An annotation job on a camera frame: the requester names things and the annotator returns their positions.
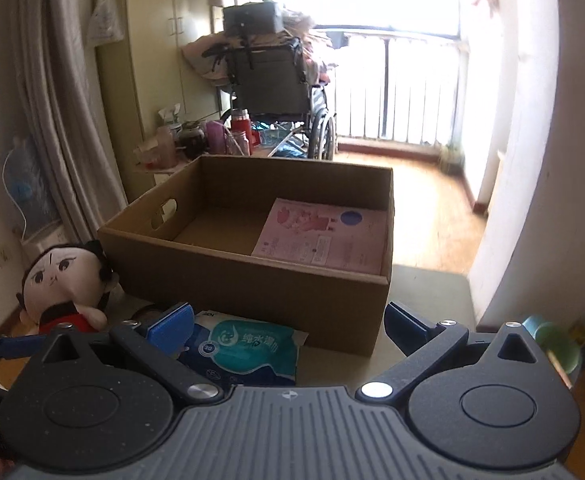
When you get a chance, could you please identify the wheelchair with piled clothes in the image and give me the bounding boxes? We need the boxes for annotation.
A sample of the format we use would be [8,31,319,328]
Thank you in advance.
[182,1,337,160]

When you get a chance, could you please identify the brown cardboard box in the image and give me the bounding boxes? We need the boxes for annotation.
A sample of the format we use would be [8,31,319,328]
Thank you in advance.
[98,155,393,356]

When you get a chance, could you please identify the water dispenser with blue bottle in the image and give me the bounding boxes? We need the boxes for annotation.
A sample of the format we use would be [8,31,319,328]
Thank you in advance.
[1,136,68,262]

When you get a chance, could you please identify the plush doll red shirt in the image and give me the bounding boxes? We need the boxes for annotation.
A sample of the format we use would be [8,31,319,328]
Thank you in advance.
[17,240,118,335]

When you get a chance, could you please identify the pink booklet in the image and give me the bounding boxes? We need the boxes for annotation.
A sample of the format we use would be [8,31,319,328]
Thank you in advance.
[252,198,388,275]

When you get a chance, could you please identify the white plastic bag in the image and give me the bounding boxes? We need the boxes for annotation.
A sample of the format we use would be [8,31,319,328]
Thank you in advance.
[86,0,124,48]

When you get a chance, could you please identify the green cup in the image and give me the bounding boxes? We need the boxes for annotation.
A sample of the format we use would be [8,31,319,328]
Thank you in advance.
[524,315,581,375]

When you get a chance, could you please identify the beige curtain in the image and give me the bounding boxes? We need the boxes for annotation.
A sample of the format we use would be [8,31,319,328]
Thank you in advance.
[10,0,128,242]

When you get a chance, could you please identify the blue white wet wipes pack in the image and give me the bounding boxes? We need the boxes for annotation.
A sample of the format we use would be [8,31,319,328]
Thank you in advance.
[178,311,308,391]

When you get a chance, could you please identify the cluttered side table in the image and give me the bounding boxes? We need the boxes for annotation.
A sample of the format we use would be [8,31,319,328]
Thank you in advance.
[133,104,299,181]

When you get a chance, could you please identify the red thermos bottle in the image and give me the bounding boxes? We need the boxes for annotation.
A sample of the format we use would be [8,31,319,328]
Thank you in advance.
[230,108,252,136]

